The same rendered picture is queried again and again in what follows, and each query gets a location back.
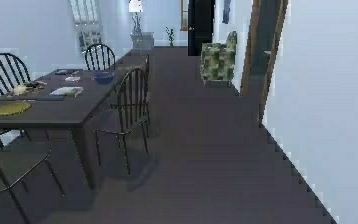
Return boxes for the small green house plant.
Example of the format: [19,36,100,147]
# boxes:
[165,26,175,48]

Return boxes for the white framed window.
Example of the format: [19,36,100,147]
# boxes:
[68,0,100,24]

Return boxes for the grey side table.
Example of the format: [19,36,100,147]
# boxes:
[130,31,155,51]

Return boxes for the pale green book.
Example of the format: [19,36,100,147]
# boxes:
[49,86,85,98]

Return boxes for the grey framed wall picture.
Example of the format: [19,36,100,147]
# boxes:
[78,30,103,52]

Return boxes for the blue wall picture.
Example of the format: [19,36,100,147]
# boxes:
[221,0,232,25]

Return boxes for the black spindle-back chair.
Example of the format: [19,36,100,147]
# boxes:
[0,131,67,224]
[84,43,117,72]
[0,52,32,97]
[92,67,151,177]

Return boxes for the yellow-green round plate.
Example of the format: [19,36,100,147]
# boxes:
[0,101,33,117]

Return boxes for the green patterned armchair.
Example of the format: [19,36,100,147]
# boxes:
[199,30,238,85]

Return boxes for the white shade table lamp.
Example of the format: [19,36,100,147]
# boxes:
[128,0,144,35]

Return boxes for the black room door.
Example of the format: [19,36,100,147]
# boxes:
[187,0,216,57]

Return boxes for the blue bowl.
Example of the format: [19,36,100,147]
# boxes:
[93,71,115,84]

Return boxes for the brown framed window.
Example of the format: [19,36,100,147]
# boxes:
[180,0,190,32]

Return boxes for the brown framed room door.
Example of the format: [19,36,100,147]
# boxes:
[239,0,289,125]

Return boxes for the dark brown dining table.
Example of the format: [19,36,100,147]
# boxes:
[0,49,150,190]

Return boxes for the cream and brown food pile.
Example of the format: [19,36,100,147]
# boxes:
[7,80,48,97]

